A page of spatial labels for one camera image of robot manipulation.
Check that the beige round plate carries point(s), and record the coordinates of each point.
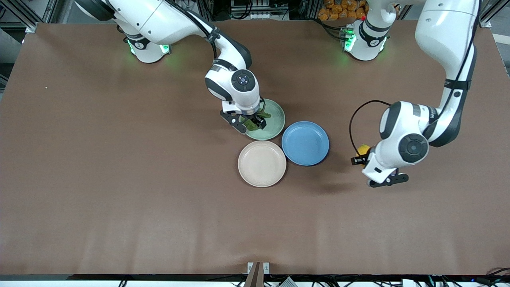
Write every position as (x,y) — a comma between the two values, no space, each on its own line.
(261,163)

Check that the green round plate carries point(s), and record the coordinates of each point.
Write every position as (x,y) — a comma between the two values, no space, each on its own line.
(275,123)

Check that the yellow lemon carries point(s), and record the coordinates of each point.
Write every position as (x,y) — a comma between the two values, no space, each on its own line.
(363,150)

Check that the small metal table bracket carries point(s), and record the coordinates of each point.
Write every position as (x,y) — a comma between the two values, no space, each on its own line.
(250,268)

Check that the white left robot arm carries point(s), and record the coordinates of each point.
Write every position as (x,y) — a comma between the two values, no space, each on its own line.
(446,32)

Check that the green lettuce leaf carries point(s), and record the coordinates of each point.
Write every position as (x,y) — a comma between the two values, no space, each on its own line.
(252,126)

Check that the bag of oranges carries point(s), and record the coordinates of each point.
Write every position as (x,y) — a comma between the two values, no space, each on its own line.
(338,10)

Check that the blue round plate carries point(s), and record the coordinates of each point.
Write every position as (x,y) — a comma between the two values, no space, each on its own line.
(305,143)

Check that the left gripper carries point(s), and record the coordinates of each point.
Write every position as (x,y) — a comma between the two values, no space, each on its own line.
(359,160)

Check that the brown wedge post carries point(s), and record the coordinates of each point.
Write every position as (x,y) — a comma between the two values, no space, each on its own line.
(255,277)

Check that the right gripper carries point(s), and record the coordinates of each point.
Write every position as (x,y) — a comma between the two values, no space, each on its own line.
(257,119)

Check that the aluminium frame profile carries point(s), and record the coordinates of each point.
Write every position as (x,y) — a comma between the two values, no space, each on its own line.
(24,12)
(492,12)

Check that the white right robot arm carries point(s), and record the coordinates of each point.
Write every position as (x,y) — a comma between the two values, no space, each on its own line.
(159,20)

